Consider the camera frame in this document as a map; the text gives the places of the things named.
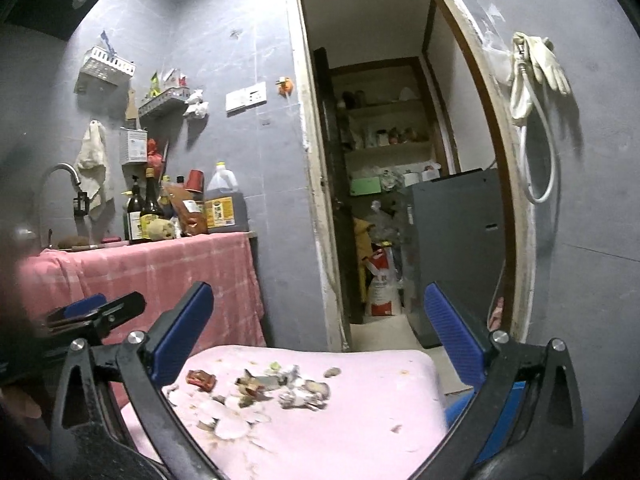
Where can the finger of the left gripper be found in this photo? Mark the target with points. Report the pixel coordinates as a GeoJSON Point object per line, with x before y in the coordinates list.
{"type": "Point", "coordinates": [99, 323]}
{"type": "Point", "coordinates": [84, 306]}

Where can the white utensil box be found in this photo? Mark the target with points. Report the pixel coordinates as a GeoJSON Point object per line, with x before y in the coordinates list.
{"type": "Point", "coordinates": [133, 146]}

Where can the person's left hand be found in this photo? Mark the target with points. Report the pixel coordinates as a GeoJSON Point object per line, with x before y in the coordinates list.
{"type": "Point", "coordinates": [20, 403]}

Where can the grey wrapper pile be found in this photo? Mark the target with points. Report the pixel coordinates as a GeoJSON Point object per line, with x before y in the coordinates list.
{"type": "Point", "coordinates": [287, 387]}

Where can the beige hanging towel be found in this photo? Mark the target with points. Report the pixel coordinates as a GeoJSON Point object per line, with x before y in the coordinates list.
{"type": "Point", "coordinates": [94, 169]}

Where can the green box on shelf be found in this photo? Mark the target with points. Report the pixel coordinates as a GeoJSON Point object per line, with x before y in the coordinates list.
{"type": "Point", "coordinates": [365, 186]}

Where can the large soy sauce jug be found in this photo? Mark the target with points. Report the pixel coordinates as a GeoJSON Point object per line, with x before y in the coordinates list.
{"type": "Point", "coordinates": [225, 207]}

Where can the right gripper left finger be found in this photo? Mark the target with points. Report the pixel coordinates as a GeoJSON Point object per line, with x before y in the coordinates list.
{"type": "Point", "coordinates": [148, 361]}

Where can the wall spice shelf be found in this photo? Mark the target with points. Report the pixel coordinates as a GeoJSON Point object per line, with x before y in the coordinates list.
{"type": "Point", "coordinates": [166, 91]}

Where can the brown shell scrap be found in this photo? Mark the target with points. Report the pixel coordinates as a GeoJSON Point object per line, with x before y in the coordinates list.
{"type": "Point", "coordinates": [332, 372]}

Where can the orange wall hook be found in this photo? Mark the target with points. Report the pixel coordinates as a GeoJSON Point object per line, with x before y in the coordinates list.
{"type": "Point", "coordinates": [285, 86]}

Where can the red cup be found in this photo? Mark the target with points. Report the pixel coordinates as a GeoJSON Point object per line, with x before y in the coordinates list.
{"type": "Point", "coordinates": [195, 181]}

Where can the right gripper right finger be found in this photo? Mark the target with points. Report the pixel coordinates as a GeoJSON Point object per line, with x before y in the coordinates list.
{"type": "Point", "coordinates": [478, 442]}

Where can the chrome kitchen faucet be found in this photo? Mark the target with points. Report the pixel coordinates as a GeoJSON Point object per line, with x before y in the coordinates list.
{"type": "Point", "coordinates": [62, 205]}

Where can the brown sauce pouch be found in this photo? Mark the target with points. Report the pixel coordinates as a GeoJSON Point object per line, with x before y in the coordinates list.
{"type": "Point", "coordinates": [192, 220]}

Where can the dark glass bottle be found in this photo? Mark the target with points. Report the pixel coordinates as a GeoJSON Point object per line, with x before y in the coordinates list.
{"type": "Point", "coordinates": [151, 208]}

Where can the wooden door frame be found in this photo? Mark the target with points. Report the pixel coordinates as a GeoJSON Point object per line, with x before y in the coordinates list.
{"type": "Point", "coordinates": [463, 18]}

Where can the white wall switch plate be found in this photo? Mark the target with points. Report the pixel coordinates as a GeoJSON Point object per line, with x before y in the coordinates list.
{"type": "Point", "coordinates": [246, 97]}

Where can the grey washing machine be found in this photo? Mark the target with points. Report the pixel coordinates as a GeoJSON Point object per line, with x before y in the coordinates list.
{"type": "Point", "coordinates": [455, 236]}

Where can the cream rubber gloves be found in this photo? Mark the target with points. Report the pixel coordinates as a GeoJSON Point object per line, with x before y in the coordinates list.
{"type": "Point", "coordinates": [533, 59]}

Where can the red wrapper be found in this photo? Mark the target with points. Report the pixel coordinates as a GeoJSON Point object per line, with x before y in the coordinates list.
{"type": "Point", "coordinates": [201, 379]}

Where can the pink cloth on table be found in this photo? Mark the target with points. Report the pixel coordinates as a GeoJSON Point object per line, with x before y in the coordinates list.
{"type": "Point", "coordinates": [383, 419]}

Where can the white wall basket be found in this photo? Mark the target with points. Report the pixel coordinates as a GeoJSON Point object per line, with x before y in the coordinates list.
{"type": "Point", "coordinates": [113, 69]}

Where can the white rag on wall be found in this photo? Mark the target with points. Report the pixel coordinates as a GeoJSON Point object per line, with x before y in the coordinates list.
{"type": "Point", "coordinates": [196, 106]}

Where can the storage room shelf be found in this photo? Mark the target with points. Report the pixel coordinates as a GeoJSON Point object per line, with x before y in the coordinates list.
{"type": "Point", "coordinates": [389, 118]}

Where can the red checked cloth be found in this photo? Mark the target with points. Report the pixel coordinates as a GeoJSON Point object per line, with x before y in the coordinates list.
{"type": "Point", "coordinates": [162, 272]}

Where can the yellow bag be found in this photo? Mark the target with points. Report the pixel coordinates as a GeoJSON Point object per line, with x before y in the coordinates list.
{"type": "Point", "coordinates": [363, 250]}

